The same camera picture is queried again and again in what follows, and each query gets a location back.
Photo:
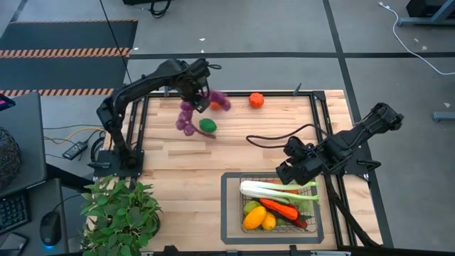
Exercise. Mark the yellow-green apple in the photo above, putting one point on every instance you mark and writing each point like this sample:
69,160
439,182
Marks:
250,207

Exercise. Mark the black keyboard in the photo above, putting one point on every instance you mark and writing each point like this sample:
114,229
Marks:
12,211

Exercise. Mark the dark woven basket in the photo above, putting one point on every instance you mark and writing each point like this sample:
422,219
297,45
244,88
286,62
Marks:
9,158

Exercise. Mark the yellow lemon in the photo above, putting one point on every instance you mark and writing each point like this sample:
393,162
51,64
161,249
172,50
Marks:
269,222

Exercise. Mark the grey metal desk base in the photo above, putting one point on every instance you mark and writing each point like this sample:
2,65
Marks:
416,22

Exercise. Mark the black device with pink screen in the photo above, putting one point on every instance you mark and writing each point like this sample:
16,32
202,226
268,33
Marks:
5,102

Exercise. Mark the silver metal bar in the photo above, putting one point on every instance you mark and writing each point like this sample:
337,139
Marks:
330,253

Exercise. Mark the black power adapter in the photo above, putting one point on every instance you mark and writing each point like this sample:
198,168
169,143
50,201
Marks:
74,150

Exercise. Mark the black hazard-striped floor mat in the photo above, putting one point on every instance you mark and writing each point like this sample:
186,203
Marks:
67,35

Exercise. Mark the celery stalk bunch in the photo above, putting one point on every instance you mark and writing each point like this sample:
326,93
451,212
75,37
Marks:
263,190

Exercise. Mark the orange mini pumpkin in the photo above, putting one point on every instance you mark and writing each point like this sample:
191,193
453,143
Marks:
256,100
215,106

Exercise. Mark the green lime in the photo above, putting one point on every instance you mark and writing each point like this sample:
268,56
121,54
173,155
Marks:
208,125

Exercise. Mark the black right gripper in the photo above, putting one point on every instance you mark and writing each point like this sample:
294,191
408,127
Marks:
305,158

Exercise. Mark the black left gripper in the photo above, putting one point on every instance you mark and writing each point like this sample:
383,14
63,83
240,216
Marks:
195,80

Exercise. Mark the grey metal foot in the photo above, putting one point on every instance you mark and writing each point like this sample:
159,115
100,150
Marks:
444,116

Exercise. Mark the dark grey desk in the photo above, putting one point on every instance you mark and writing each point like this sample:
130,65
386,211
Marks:
25,121

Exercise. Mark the black aluminium table frame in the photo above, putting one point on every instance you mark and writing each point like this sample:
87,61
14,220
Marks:
284,94

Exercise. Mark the long red chili pepper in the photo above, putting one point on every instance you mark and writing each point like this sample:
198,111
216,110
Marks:
299,223

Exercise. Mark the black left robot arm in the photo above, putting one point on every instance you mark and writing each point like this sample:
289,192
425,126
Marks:
142,83

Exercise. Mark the black computer mouse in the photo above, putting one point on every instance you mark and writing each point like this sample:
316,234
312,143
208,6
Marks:
50,227

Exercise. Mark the large green potted plant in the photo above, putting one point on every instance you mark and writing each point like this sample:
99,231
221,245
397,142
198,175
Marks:
121,217

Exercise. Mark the black smartphone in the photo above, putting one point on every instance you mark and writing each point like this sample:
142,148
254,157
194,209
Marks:
12,243

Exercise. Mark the orange carrot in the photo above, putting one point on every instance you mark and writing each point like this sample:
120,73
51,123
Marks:
279,209

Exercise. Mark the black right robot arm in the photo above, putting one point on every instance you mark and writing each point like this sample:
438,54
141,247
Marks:
355,138

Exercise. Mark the large dark purple eggplant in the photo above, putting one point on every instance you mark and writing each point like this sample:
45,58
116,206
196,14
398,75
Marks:
275,214

